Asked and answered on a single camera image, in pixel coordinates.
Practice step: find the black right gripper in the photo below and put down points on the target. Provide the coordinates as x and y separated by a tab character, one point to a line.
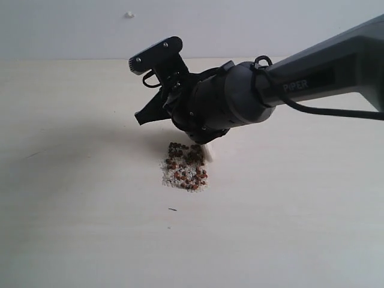
172	77

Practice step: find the white wooden paint brush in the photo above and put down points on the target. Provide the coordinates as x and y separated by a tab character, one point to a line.
209	153

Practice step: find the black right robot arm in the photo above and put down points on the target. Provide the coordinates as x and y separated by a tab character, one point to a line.
206	105

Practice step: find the brown beans and white grains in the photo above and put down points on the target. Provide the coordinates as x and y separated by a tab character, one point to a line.
185	167

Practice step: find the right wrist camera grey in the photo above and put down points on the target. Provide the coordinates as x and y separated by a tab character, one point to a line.
155	55

